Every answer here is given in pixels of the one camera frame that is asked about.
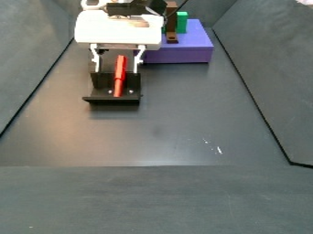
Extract brown upright bracket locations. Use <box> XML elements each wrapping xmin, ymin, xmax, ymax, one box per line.
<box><xmin>165</xmin><ymin>1</ymin><xmax>179</xmax><ymax>44</ymax></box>

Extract purple block base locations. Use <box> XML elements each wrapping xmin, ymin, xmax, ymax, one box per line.
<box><xmin>144</xmin><ymin>19</ymin><xmax>215</xmax><ymax>64</ymax></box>

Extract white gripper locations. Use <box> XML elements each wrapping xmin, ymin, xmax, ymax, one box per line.
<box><xmin>76</xmin><ymin>0</ymin><xmax>164</xmax><ymax>74</ymax></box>

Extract green upright block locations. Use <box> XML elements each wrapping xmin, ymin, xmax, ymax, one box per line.
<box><xmin>168</xmin><ymin>11</ymin><xmax>189</xmax><ymax>34</ymax></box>

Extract black angle bracket fixture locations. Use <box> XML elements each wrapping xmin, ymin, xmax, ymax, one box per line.
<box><xmin>84</xmin><ymin>72</ymin><xmax>142</xmax><ymax>104</ymax></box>

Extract black camera cable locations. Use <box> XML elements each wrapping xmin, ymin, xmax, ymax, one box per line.
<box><xmin>164</xmin><ymin>0</ymin><xmax>192</xmax><ymax>16</ymax></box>

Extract red cylindrical peg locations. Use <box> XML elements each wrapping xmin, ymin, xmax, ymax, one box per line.
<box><xmin>114</xmin><ymin>55</ymin><xmax>128</xmax><ymax>97</ymax></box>

